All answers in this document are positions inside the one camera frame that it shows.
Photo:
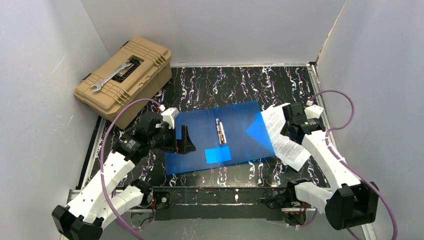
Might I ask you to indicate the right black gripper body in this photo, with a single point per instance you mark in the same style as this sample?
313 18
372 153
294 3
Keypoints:
289 122

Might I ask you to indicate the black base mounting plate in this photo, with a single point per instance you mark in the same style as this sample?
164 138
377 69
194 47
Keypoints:
180 203

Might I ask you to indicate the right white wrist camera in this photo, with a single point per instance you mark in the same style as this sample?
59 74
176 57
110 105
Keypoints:
313 111

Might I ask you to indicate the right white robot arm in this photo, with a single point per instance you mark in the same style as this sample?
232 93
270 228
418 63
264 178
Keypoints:
350 202

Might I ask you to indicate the tan plastic toolbox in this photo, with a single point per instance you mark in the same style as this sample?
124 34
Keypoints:
127 92

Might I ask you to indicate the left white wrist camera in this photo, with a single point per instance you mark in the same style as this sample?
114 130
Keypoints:
169 115

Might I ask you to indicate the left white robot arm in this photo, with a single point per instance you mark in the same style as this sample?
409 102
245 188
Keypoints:
94 208

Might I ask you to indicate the silver folder clip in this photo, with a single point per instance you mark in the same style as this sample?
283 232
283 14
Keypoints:
220 131

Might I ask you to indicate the blue plastic folder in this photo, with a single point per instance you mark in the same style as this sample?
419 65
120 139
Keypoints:
247 138

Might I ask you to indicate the silver open-end wrench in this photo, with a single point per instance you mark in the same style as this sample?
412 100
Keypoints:
96 87

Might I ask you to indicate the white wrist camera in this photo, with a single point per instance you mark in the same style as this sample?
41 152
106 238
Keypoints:
169 115
313 111

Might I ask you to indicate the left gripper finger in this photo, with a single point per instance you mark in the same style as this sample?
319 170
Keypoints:
170 141
186 145

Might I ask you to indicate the white printed paper files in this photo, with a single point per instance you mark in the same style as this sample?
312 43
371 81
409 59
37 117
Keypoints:
289 152

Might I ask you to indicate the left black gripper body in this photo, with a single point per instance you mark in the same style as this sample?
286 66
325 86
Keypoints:
177 139

